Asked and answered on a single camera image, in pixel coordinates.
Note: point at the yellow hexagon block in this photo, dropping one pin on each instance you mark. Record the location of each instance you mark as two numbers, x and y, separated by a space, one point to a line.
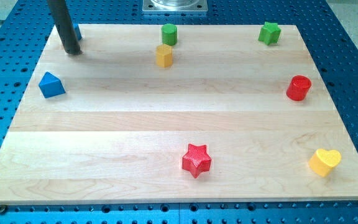
164 55

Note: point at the light wooden board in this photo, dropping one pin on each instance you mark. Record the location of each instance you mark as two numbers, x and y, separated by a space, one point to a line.
120 131

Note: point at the red star block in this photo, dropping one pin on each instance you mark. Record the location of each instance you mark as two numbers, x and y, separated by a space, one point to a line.
196 160

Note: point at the green cylinder block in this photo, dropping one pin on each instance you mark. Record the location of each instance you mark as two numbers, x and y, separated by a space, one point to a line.
169 34

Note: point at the green star block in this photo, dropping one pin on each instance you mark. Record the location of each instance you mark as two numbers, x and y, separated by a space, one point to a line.
269 33

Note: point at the red cylinder block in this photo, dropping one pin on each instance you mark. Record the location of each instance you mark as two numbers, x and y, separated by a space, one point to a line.
298 88

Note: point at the blue block behind rod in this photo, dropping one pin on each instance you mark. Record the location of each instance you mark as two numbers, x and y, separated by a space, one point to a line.
77 31

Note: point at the blue triangular prism block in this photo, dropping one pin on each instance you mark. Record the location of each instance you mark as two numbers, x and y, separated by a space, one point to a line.
51 86

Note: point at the yellow heart block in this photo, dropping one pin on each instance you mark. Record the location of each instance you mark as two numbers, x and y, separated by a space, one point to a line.
324 161

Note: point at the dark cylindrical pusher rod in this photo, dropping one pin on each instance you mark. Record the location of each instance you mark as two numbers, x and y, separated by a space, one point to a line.
64 26

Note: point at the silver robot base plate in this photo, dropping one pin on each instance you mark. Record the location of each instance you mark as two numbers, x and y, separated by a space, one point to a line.
166 6

